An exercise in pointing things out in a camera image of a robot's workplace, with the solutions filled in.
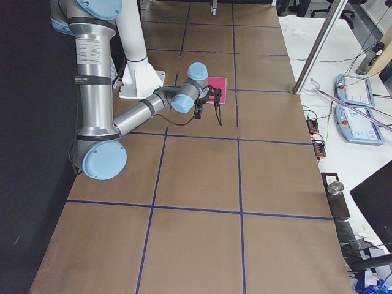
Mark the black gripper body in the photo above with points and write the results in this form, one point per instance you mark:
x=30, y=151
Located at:
x=202, y=100

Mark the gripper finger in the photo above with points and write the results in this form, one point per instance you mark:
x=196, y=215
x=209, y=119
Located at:
x=198, y=113
x=218, y=114

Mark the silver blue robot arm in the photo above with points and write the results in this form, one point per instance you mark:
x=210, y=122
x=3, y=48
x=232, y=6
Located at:
x=97, y=151

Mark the crumpled white tissue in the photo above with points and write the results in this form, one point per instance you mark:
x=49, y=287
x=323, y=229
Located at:
x=300, y=32

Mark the lower blue teach pendant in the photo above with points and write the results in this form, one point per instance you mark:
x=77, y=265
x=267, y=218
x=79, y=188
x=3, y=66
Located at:
x=355, y=128

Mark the blue teach pendant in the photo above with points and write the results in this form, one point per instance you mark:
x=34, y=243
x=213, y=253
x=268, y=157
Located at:
x=355, y=128
x=354, y=90

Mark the upper blue teach pendant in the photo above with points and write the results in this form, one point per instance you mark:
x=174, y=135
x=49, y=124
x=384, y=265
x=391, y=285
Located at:
x=354, y=90

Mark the small metal cup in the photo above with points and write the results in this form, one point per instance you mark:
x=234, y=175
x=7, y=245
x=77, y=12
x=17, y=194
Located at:
x=335, y=188

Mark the black box under cup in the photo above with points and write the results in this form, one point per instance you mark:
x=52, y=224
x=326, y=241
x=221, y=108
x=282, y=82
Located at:
x=337, y=204

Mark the black monitor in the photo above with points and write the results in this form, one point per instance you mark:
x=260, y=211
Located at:
x=373, y=198

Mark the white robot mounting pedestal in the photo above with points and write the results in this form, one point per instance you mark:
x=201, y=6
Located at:
x=140, y=78

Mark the aluminium frame post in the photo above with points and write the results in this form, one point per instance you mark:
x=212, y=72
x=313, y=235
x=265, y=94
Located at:
x=330, y=20

